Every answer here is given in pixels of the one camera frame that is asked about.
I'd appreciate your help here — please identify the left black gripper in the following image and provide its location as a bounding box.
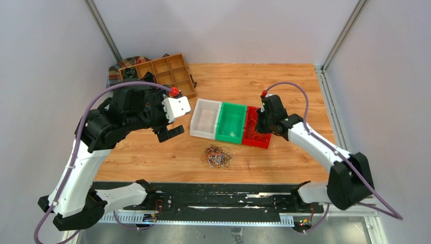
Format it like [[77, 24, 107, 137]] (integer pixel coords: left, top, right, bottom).
[[127, 85, 185, 141]]

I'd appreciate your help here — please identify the orange cable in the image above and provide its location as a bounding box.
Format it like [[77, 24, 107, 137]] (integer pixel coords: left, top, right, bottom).
[[245, 111, 272, 144]]

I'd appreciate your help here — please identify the cable bundle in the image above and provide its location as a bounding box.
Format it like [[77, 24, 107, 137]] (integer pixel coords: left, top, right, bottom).
[[201, 144, 233, 169]]

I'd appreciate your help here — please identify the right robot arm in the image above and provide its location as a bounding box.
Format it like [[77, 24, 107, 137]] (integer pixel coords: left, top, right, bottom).
[[256, 95, 374, 212]]

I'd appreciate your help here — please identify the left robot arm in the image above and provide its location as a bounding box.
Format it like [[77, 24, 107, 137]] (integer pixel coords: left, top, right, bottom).
[[38, 81, 191, 231]]

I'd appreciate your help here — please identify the red plastic bin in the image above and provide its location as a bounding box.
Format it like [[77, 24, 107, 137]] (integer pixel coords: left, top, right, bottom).
[[241, 106, 271, 149]]

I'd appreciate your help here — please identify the white plastic bin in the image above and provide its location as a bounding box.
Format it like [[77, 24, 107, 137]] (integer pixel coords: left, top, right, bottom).
[[190, 98, 222, 140]]

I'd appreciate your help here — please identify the green plastic bin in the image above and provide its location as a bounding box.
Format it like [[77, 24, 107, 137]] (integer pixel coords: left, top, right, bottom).
[[215, 102, 247, 144]]

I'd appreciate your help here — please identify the wooden compartment tray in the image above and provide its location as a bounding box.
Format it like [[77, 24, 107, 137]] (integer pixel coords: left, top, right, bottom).
[[118, 53, 197, 100]]

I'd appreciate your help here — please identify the plaid cloth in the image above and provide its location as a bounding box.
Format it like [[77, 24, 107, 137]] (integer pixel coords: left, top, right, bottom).
[[107, 53, 192, 86]]

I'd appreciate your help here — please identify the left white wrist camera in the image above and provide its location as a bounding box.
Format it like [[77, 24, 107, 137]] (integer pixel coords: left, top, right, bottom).
[[162, 97, 191, 123]]

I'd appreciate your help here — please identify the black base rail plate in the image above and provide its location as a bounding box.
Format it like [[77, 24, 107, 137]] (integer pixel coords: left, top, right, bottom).
[[123, 182, 325, 223]]

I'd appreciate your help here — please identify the black coiled strap one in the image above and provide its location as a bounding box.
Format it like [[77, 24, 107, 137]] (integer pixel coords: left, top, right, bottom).
[[121, 67, 139, 81]]

